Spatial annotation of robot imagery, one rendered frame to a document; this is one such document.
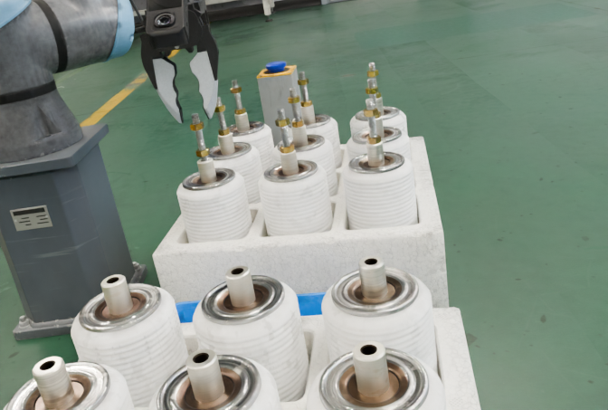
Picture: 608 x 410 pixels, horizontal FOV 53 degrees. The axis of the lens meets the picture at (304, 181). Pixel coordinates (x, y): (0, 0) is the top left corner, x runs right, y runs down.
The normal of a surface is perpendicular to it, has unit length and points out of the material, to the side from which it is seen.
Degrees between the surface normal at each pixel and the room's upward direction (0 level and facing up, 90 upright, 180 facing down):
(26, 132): 72
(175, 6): 33
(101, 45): 117
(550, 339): 0
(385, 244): 90
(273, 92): 90
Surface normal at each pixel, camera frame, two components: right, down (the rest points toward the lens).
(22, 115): 0.33, 0.00
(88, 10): 0.54, -0.14
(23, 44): 0.68, 0.17
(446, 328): -0.14, -0.92
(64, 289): 0.00, 0.37
